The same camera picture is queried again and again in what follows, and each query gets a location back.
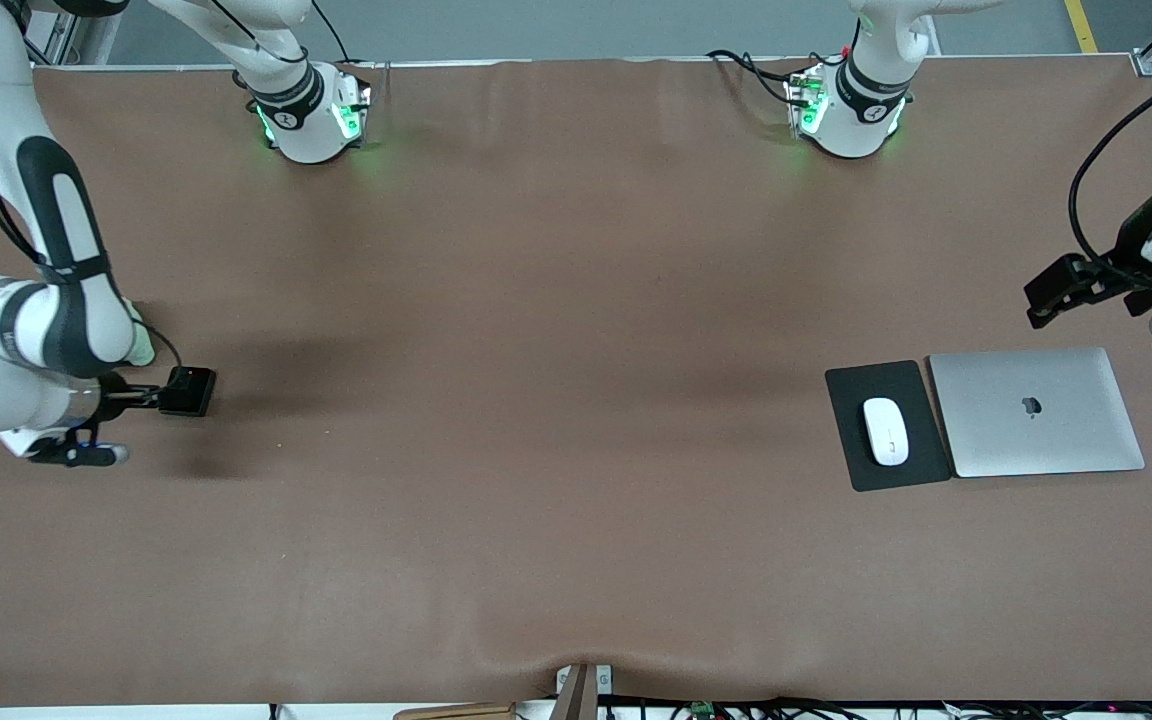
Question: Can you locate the black flip phone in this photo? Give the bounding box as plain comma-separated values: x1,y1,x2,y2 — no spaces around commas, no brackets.
157,366,219,419

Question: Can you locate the black mouse pad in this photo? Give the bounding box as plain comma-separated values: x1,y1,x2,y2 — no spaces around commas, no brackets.
825,359,954,493

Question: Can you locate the brown wooden board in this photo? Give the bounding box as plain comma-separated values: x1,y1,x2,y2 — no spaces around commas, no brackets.
393,702,518,720

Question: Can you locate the silver closed laptop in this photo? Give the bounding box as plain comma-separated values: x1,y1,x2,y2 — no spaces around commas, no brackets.
928,346,1147,480

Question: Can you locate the green plush dinosaur toy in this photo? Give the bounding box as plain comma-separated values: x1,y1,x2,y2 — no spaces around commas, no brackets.
124,300,156,368

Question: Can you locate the black cable behind arm base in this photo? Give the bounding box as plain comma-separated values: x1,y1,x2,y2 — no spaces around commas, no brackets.
310,0,357,65

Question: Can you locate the grey metal bracket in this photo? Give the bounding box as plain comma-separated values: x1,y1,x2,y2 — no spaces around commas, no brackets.
554,663,615,698

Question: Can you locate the white computer mouse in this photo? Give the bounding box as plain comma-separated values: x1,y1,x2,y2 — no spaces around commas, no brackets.
862,397,911,468

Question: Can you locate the brown table cover mat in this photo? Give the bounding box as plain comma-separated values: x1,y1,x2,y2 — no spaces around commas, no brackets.
0,55,1152,707

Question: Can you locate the brown camera mount post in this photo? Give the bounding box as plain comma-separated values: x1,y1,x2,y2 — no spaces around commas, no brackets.
554,665,599,720

